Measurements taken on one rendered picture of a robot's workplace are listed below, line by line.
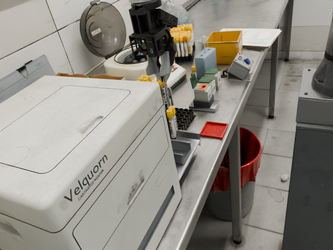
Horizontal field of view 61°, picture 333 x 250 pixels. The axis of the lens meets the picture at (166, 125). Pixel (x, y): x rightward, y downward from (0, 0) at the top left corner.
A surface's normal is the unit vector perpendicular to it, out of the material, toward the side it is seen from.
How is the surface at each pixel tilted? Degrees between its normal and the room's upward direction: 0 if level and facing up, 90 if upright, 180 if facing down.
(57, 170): 0
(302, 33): 90
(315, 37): 90
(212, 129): 0
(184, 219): 0
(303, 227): 90
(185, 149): 89
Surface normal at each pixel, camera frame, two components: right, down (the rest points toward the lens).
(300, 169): -0.41, 0.57
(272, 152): -0.16, -0.81
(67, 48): 0.90, 0.12
